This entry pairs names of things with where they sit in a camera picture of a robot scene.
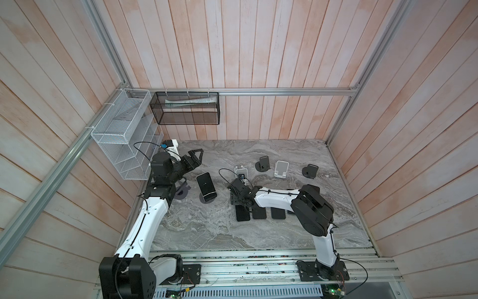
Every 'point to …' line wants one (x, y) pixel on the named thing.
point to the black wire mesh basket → (186, 108)
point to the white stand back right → (281, 167)
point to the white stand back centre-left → (242, 171)
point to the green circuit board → (332, 289)
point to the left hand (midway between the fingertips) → (198, 156)
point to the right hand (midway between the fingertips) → (237, 196)
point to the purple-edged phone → (258, 212)
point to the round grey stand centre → (263, 165)
